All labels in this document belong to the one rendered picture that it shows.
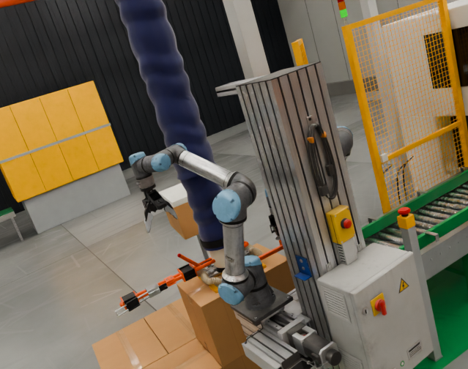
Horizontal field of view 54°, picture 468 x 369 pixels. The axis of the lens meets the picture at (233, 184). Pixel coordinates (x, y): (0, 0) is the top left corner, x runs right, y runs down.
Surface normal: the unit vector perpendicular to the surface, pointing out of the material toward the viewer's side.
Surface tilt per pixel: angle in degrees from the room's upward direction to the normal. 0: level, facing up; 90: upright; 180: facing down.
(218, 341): 90
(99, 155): 90
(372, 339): 90
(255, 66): 90
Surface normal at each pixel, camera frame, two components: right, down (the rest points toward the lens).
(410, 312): 0.52, 0.04
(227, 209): -0.51, 0.26
